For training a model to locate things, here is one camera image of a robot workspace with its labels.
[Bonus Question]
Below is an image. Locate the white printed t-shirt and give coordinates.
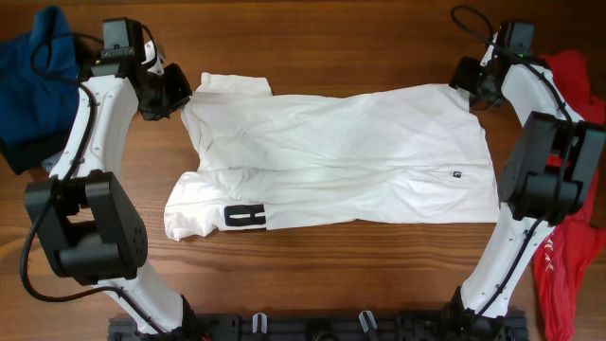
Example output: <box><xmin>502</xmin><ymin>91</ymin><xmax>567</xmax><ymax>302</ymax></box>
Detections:
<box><xmin>164</xmin><ymin>73</ymin><xmax>499</xmax><ymax>241</ymax></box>

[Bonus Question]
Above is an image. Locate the red t-shirt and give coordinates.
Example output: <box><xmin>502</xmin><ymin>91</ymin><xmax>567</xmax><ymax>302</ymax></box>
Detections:
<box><xmin>533</xmin><ymin>50</ymin><xmax>605</xmax><ymax>341</ymax></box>

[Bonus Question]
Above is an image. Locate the blue folded polo shirt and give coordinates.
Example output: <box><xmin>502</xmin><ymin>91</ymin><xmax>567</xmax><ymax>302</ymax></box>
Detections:
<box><xmin>1</xmin><ymin>7</ymin><xmax>80</xmax><ymax>146</ymax></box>

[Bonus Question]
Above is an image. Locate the grey folded shirt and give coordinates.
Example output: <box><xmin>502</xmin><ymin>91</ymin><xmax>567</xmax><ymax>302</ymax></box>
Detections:
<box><xmin>41</xmin><ymin>156</ymin><xmax>59</xmax><ymax>172</ymax></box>

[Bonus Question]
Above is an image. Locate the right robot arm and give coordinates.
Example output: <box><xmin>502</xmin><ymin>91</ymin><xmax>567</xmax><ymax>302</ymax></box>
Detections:
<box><xmin>436</xmin><ymin>21</ymin><xmax>605</xmax><ymax>340</ymax></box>

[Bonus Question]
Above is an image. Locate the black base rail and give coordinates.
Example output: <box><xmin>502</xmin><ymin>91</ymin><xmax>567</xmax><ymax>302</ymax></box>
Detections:
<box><xmin>107</xmin><ymin>310</ymin><xmax>530</xmax><ymax>341</ymax></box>

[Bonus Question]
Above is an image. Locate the right black cable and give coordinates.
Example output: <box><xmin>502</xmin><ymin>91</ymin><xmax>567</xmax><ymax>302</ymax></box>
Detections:
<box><xmin>449</xmin><ymin>4</ymin><xmax>577</xmax><ymax>323</ymax></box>

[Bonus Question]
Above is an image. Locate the black folded shirt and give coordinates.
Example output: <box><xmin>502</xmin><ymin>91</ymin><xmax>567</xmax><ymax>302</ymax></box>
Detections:
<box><xmin>1</xmin><ymin>33</ymin><xmax>98</xmax><ymax>175</ymax></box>

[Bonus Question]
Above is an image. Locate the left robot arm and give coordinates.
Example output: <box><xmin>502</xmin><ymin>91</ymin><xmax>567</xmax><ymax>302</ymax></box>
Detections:
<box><xmin>25</xmin><ymin>17</ymin><xmax>209</xmax><ymax>340</ymax></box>

